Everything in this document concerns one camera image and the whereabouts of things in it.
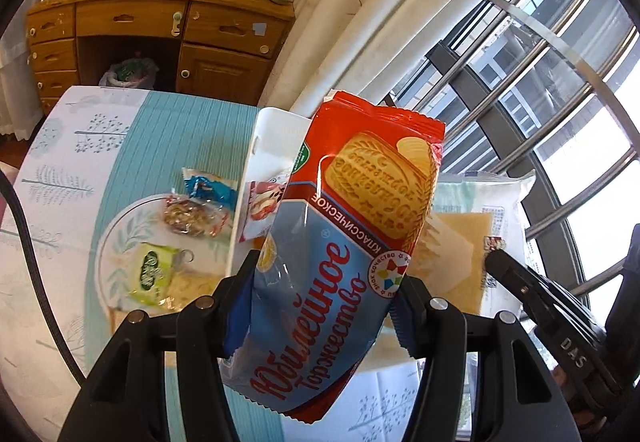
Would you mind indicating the white pleated curtain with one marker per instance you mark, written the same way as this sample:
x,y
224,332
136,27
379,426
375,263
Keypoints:
x,y
380,12

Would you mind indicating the blue candy packet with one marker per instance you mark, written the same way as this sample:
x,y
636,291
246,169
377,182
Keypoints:
x,y
207,187

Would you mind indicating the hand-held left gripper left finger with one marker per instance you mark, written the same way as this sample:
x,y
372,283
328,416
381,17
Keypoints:
x,y
240,302

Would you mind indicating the red and blue biscuit packet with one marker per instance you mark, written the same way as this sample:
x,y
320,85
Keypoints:
x,y
325,247

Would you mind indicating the white lace cloth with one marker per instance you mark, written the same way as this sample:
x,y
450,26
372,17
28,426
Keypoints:
x,y
15,87

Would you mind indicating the green and yellow snack packet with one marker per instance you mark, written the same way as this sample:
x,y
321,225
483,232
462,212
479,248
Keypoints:
x,y
150,272

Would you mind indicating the plastic bag trash bin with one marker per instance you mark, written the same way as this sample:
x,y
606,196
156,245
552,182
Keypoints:
x,y
127,72

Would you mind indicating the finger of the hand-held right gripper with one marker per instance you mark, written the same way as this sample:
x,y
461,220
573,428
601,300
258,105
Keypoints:
x,y
525,287

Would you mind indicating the wooden desk with drawers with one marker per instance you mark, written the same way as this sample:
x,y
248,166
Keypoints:
x,y
220,30

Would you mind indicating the red and white snack packet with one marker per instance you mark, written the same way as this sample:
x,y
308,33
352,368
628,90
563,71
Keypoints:
x,y
260,209

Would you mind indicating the clear nut bar packet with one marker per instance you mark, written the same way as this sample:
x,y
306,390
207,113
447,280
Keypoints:
x,y
190,217

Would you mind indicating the leaf print tablecloth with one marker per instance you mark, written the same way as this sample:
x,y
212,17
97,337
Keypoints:
x,y
175,132

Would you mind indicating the clear egg filling packet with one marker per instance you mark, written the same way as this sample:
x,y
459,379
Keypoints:
x,y
192,289

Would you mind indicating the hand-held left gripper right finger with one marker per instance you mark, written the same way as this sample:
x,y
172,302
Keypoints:
x,y
402,322

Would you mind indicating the yellow sandwich packet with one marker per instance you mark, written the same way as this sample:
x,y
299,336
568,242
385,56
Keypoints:
x,y
475,242

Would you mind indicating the steel window guard rail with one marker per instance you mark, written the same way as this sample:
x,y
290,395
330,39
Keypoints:
x,y
550,30

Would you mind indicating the dark window frame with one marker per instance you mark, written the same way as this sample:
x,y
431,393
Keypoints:
x,y
495,122

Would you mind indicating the white plastic bin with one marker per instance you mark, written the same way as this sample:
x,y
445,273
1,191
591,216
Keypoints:
x,y
265,147

